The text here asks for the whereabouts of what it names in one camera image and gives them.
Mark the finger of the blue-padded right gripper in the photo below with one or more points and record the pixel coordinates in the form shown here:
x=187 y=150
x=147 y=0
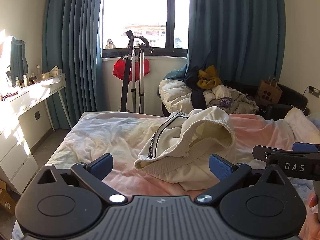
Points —
x=230 y=176

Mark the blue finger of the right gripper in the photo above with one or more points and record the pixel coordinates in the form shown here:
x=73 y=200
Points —
x=305 y=147

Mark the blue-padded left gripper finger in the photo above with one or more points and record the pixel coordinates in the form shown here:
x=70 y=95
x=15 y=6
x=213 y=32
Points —
x=90 y=176

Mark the grey white clothes pile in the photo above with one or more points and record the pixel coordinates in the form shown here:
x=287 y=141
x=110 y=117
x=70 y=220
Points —
x=230 y=100

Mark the person's right hand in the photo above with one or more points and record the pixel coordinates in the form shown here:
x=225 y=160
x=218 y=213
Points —
x=311 y=226

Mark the pink white bed sheet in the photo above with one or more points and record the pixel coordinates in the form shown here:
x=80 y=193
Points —
x=269 y=206

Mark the black armchair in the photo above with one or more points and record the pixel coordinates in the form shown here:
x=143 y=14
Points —
x=289 y=99

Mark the cream zip-up jacket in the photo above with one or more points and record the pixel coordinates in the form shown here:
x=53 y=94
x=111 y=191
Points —
x=179 y=150

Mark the brown paper shopping bag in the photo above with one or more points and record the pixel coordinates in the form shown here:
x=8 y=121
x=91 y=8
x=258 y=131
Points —
x=268 y=92

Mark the white drawer cabinet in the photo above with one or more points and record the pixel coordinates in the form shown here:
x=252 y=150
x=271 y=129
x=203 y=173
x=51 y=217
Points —
x=17 y=165

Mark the black dark garment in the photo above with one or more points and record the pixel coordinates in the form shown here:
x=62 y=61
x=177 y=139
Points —
x=197 y=97

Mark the cardboard box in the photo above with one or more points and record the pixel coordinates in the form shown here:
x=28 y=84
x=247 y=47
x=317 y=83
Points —
x=6 y=201

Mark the white puffy down jacket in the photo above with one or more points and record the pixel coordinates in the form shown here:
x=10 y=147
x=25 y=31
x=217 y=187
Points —
x=175 y=96

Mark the mustard yellow garment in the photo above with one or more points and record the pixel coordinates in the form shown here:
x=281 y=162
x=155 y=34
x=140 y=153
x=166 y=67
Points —
x=208 y=78

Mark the white dressing table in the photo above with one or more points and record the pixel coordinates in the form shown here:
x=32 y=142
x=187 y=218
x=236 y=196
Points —
x=28 y=97

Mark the red garment on hanger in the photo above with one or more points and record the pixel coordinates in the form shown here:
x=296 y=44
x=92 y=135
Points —
x=119 y=68

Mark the small cosmetic bottle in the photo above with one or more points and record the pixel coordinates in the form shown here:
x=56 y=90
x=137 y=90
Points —
x=25 y=80

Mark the clear tall bottle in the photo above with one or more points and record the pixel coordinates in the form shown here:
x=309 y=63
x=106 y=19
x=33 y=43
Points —
x=38 y=72

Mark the vanity mirror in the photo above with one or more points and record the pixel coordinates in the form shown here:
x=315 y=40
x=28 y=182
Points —
x=13 y=61

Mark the right teal curtain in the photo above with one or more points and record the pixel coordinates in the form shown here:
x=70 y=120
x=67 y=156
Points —
x=243 y=39

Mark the teal curtain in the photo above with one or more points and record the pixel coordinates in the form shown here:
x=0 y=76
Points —
x=71 y=41
x=243 y=39

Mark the garment steamer stand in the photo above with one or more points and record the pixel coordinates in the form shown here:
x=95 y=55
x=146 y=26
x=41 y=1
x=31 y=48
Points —
x=134 y=72

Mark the left teal curtain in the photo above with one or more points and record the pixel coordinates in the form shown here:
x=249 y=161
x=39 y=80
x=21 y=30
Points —
x=71 y=41

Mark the black framed window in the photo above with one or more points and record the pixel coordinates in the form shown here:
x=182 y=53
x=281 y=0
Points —
x=164 y=23

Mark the wall power socket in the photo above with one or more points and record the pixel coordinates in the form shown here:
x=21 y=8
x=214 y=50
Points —
x=314 y=91

